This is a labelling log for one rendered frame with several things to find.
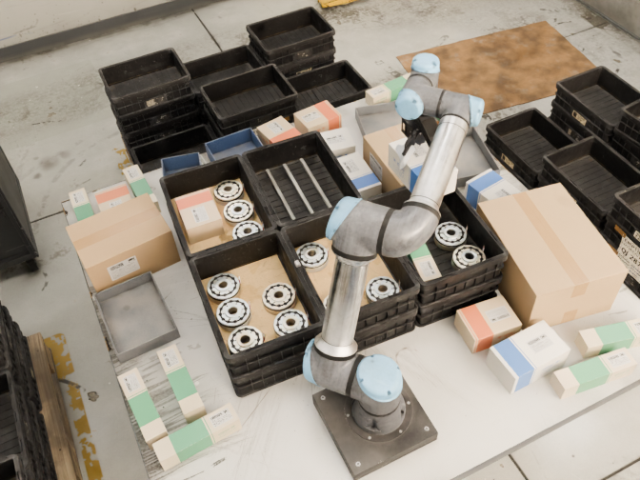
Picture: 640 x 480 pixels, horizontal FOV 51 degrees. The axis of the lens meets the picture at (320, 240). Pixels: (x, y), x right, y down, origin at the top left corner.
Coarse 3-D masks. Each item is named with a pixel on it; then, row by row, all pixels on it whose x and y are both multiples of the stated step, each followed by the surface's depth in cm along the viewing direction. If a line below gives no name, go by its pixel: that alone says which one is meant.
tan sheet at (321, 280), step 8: (320, 240) 221; (328, 240) 221; (296, 248) 219; (328, 264) 214; (376, 264) 213; (384, 264) 213; (312, 272) 212; (320, 272) 212; (328, 272) 212; (368, 272) 211; (376, 272) 211; (384, 272) 211; (312, 280) 210; (320, 280) 210; (328, 280) 210; (368, 280) 209; (320, 288) 208; (328, 288) 208; (320, 296) 206
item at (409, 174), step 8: (392, 144) 205; (400, 144) 205; (416, 144) 204; (424, 144) 204; (392, 152) 205; (416, 152) 202; (424, 152) 201; (392, 160) 207; (416, 160) 199; (424, 160) 199; (392, 168) 209; (408, 168) 199; (416, 168) 197; (456, 168) 196; (400, 176) 206; (408, 176) 201; (416, 176) 195; (456, 176) 198; (408, 184) 203; (448, 184) 199; (448, 192) 202
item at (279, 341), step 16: (256, 240) 210; (208, 256) 206; (288, 256) 204; (192, 272) 203; (304, 288) 196; (208, 304) 195; (320, 320) 188; (288, 336) 185; (304, 336) 187; (224, 352) 182; (240, 352) 182; (256, 352) 183
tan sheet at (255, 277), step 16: (272, 256) 217; (224, 272) 214; (240, 272) 214; (256, 272) 213; (272, 272) 213; (224, 288) 210; (256, 288) 209; (256, 304) 205; (256, 320) 201; (272, 320) 201; (224, 336) 198; (272, 336) 197
